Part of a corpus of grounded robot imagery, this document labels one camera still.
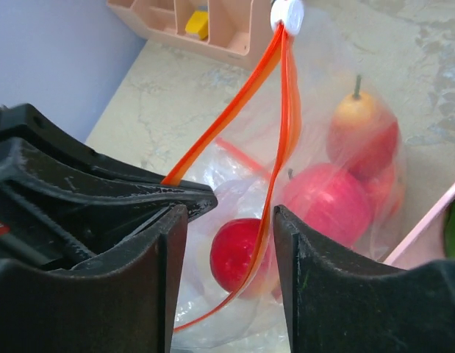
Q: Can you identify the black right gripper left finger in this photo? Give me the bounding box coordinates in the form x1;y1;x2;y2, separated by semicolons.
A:
0;205;187;352

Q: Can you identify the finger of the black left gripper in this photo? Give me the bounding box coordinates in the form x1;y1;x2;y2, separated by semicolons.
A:
0;137;218;268
0;104;210;191

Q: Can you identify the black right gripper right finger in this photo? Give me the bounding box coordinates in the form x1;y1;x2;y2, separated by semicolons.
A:
273;205;455;352

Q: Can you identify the red apple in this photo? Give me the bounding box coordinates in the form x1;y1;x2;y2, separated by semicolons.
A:
282;163;373;247

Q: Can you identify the dark red round fruit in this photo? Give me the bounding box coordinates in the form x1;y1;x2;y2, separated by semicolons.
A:
210;218;279;299

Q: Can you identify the yellow red pear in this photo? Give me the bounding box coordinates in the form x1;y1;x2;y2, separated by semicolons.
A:
326;75;400;179

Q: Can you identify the clear orange-zipper top bag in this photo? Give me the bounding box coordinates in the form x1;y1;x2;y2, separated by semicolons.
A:
164;1;405;352

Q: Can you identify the clear orange-zipper bag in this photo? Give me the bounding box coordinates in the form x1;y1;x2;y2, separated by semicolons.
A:
164;1;405;352
184;138;270;213

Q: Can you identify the clear orange-zipper lower bag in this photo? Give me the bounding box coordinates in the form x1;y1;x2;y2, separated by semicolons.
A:
184;138;270;213

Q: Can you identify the pink perforated plastic basket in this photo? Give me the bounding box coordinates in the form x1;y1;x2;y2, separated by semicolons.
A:
383;182;455;270

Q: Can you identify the watermelon slice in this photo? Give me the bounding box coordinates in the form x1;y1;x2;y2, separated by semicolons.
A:
443;202;455;259

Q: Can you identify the yellow grey stamp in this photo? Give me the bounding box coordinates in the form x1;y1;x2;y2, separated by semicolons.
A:
184;10;209;40

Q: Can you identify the peach plastic file organizer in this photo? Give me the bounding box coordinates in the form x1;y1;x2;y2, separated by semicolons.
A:
107;0;273;70

